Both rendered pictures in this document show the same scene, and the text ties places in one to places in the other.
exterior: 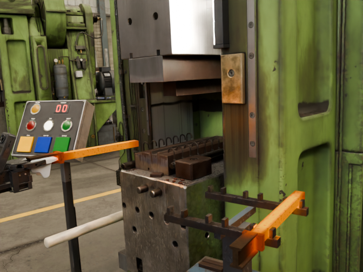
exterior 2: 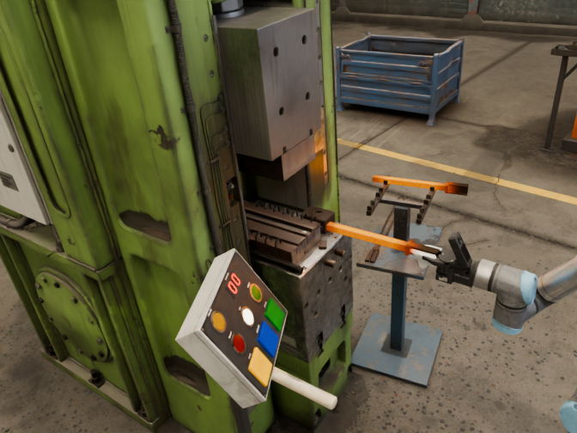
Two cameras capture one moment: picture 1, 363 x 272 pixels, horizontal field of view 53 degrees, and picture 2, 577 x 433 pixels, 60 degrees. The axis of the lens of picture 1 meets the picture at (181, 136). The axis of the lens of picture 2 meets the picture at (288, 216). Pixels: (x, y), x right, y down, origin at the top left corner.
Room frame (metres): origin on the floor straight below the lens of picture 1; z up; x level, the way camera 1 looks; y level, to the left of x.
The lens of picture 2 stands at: (1.67, 1.66, 2.03)
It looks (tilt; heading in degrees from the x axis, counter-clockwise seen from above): 31 degrees down; 263
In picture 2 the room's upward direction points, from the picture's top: 6 degrees counter-clockwise
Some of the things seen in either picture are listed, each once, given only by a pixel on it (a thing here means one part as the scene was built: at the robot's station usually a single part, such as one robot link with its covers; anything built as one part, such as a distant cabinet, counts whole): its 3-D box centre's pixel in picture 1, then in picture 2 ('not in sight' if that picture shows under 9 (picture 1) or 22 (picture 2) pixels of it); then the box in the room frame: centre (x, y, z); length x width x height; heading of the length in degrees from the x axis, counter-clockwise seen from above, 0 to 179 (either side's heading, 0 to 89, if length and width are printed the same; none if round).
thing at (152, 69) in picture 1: (183, 68); (251, 146); (1.57, -0.02, 1.32); 0.42 x 0.20 x 0.10; 135
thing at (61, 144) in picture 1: (62, 145); (273, 314); (1.61, 0.53, 1.01); 0.07 x 0.05 x 0.07; 70
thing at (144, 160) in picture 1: (187, 151); (262, 229); (1.57, -0.02, 0.96); 0.42 x 0.20 x 0.09; 135
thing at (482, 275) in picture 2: not in sight; (483, 273); (0.95, 0.56, 1.04); 0.10 x 0.05 x 0.09; 45
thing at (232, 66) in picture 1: (233, 79); (316, 131); (1.30, -0.19, 1.27); 0.09 x 0.02 x 0.17; 45
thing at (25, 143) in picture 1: (26, 144); (259, 367); (1.67, 0.72, 1.01); 0.07 x 0.05 x 0.07; 70
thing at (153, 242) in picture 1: (200, 211); (275, 273); (1.54, -0.07, 0.69); 0.56 x 0.38 x 0.45; 135
